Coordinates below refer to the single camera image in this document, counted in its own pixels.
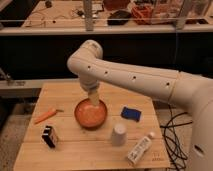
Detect orange pepper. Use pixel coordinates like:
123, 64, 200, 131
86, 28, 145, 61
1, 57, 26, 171
34, 108, 64, 124

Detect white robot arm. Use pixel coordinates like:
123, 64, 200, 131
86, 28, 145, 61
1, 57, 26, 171
67, 40, 213, 171

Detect grey metal post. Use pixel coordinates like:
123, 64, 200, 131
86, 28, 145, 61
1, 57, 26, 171
175, 0, 193, 30
83, 0, 93, 31

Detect white plastic bottle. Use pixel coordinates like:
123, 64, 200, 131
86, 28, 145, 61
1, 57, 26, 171
127, 132, 155, 165

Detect black and white box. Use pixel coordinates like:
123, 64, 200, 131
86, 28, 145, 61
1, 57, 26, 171
42, 125, 58, 148

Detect blue sponge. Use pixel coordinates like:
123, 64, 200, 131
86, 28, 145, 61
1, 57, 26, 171
121, 107, 141, 122

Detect orange ceramic bowl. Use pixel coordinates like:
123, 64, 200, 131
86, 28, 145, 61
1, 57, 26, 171
74, 99, 107, 129

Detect grey metal post right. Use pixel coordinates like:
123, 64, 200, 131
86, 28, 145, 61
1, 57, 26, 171
175, 0, 193, 30

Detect black floor cables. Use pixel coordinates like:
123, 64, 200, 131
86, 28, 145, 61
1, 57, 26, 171
159, 106, 194, 171

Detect white paper cup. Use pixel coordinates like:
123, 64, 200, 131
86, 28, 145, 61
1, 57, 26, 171
111, 123, 127, 146

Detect black object on bench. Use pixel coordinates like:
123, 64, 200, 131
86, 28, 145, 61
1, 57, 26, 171
107, 10, 131, 26

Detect orange basket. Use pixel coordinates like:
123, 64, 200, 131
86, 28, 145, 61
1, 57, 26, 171
131, 6, 152, 25

